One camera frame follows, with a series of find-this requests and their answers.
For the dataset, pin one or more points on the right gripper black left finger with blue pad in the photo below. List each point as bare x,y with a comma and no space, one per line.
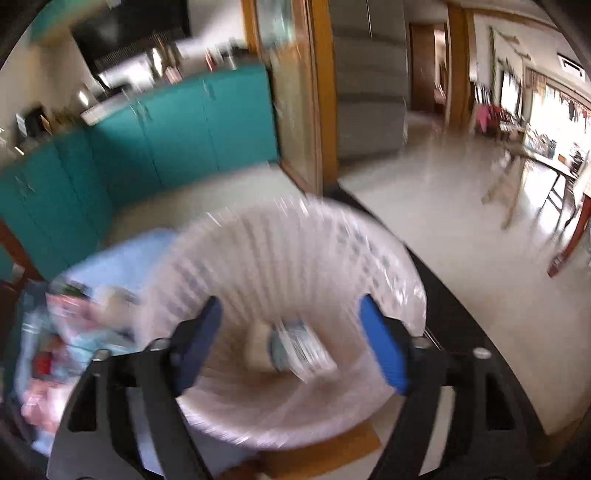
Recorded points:
122,419

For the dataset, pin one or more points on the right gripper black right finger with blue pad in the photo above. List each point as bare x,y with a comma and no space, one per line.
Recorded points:
459,419

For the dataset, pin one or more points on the pink paper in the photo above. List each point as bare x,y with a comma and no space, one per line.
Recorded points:
68,328

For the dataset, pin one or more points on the white medicine carton box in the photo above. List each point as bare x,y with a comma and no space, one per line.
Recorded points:
288,347

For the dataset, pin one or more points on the red snack wrapper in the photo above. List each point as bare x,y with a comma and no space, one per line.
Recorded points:
41,364

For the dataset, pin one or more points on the teal kitchen cabinets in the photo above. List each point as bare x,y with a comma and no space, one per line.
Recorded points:
59,199

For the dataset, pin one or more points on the blue striped cloth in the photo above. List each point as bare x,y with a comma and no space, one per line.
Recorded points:
113,280

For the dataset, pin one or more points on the carved dark wooden chair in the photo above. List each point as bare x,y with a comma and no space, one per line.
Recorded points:
23,268

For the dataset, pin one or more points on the white plastic waste basket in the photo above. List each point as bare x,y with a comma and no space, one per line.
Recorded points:
302,259

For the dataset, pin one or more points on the wooden bench table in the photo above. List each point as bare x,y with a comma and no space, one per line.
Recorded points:
529,211

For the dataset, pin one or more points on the black range hood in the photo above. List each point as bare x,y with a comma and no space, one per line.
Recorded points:
114,35

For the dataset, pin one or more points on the silver refrigerator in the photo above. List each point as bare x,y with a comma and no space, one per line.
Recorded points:
371,76

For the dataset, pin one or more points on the wooden glass sliding door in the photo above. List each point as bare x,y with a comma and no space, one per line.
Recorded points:
294,40

